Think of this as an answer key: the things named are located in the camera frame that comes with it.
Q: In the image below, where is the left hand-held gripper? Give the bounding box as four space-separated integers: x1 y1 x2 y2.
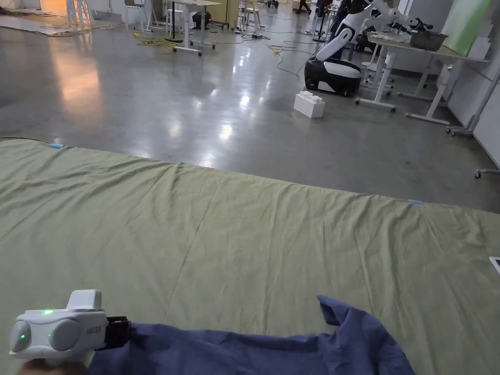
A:
8 289 132 367

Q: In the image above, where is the dark blue shirt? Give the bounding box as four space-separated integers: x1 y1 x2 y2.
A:
88 294 417 375

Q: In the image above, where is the person's left hand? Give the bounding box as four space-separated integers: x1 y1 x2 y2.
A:
19 357 89 375

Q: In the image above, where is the bed with pale green sheet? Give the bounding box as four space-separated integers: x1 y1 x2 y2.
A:
0 140 500 375

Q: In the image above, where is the white chair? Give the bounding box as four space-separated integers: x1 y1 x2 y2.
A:
124 0 156 32

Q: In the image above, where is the white block-shaped box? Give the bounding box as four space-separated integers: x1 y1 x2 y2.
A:
293 90 326 119

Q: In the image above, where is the white desk with wheels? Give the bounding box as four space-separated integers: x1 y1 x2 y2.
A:
164 0 223 57

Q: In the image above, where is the black box with red light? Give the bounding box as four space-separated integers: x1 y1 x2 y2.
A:
190 11 215 30

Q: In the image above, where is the white stool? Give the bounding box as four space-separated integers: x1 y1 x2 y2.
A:
238 0 264 33

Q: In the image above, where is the white and black robot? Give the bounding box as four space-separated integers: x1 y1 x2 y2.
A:
304 0 434 96

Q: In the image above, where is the white desk with grey bin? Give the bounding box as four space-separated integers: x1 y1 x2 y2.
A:
354 30 491 125

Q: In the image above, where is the yellow cable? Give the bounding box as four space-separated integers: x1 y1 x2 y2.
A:
133 32 183 54

